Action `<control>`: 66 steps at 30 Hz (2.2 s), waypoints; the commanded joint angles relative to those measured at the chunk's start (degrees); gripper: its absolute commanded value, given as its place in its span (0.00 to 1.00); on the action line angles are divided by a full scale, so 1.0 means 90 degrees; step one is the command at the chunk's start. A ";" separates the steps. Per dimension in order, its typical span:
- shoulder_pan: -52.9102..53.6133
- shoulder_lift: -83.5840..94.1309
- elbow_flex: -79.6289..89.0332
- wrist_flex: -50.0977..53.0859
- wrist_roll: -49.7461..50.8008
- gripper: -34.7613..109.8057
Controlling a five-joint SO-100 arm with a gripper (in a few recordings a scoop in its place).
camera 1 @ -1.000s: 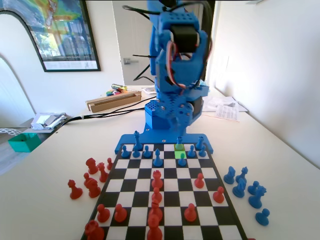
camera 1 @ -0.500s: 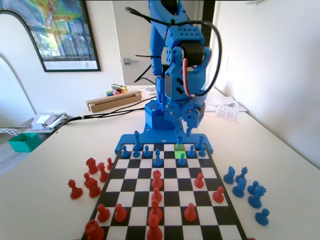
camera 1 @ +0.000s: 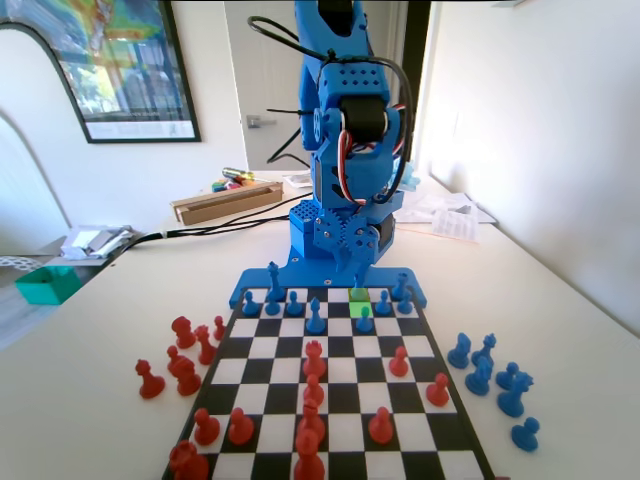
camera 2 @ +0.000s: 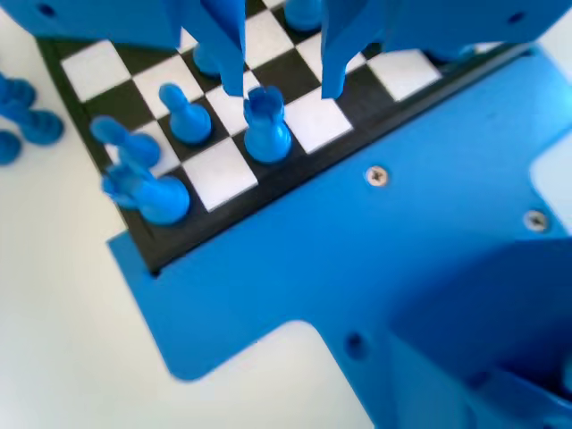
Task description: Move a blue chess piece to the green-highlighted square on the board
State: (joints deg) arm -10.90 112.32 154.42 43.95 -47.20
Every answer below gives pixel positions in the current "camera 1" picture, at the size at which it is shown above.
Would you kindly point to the black and white chessboard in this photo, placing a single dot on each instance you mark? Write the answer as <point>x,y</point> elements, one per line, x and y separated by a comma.
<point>345,350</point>

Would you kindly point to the silver white packaging pile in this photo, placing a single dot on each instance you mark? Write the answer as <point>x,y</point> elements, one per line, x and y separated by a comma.
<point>97,240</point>

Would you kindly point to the printed paper sheet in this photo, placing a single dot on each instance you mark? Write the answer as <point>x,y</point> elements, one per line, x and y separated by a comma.
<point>457,225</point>

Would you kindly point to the blue 3D-printed robot arm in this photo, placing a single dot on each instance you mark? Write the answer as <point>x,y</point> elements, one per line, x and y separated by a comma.
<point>355,80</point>

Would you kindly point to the long cardboard box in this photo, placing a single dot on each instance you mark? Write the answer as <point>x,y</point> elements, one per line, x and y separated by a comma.
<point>225,205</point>

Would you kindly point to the blue geared gripper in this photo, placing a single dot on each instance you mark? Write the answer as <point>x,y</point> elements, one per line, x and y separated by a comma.
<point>344,239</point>

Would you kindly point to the red chess queen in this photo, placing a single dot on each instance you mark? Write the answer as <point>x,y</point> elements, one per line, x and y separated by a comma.
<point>204,348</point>

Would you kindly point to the green plastic box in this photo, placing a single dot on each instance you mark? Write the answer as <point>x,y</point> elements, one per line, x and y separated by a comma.
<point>46,286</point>

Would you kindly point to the blue chess knight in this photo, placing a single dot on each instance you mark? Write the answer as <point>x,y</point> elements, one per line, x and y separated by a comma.
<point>460,351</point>
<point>480,378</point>

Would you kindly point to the blue chess pawn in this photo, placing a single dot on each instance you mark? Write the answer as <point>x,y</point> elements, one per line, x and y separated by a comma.
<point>293,305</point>
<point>250,305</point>
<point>526,436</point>
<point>506,377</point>
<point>404,305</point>
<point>382,304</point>
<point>363,322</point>
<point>271,307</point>

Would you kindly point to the red chess rook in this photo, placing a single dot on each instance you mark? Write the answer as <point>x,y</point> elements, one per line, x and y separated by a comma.
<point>189,462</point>
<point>315,360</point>

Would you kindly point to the black framed map poster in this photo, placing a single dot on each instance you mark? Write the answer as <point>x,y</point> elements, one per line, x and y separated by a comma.
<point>130,75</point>

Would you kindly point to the white paper stack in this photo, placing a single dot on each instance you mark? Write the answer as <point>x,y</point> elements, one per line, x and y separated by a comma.
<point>450,202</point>

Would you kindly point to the white paper sheet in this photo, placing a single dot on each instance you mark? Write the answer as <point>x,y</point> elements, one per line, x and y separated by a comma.
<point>298,181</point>

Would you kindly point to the colourful marker set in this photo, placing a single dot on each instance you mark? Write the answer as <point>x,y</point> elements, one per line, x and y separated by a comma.
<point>218,187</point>

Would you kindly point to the red chess pawn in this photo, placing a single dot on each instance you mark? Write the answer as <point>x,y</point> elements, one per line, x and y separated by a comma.
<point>398,364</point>
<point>206,429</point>
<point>438,392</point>
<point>314,390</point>
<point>149,383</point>
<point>241,429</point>
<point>218,330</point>
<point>381,427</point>
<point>173,358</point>

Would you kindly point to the red chess bishop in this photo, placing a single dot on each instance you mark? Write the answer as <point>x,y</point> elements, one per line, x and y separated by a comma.
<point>311,417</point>

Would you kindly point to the white arched panel dark rim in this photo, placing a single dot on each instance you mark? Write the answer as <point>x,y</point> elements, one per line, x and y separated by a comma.
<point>30,75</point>

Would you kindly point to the red chess king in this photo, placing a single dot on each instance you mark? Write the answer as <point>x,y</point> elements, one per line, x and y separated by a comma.
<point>308,460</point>

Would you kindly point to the blue chess rook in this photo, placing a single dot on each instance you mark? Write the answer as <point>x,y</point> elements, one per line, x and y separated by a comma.
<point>358,293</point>
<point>398,287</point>

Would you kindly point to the blue chess pieces on board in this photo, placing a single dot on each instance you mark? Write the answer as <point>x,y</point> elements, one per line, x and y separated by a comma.
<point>310,276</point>

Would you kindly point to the white dotted fabric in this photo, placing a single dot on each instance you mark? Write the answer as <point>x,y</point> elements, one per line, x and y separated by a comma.
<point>15,262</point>

